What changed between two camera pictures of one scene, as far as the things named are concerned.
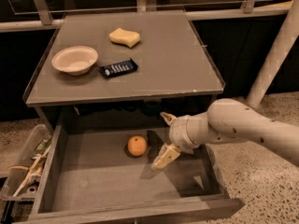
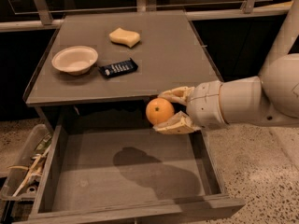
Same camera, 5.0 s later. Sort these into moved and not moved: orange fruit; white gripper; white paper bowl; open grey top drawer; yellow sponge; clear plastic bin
Moved: orange fruit; white gripper
Not moved: white paper bowl; yellow sponge; open grey top drawer; clear plastic bin
